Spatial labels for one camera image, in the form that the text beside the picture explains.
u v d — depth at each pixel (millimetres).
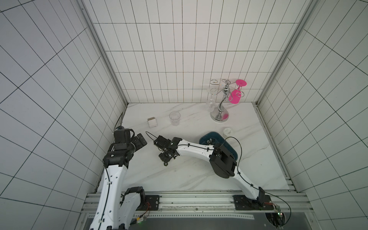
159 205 730
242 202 729
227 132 955
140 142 678
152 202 728
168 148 665
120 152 505
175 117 1069
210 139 949
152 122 1067
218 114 1113
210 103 960
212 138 959
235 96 897
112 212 389
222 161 554
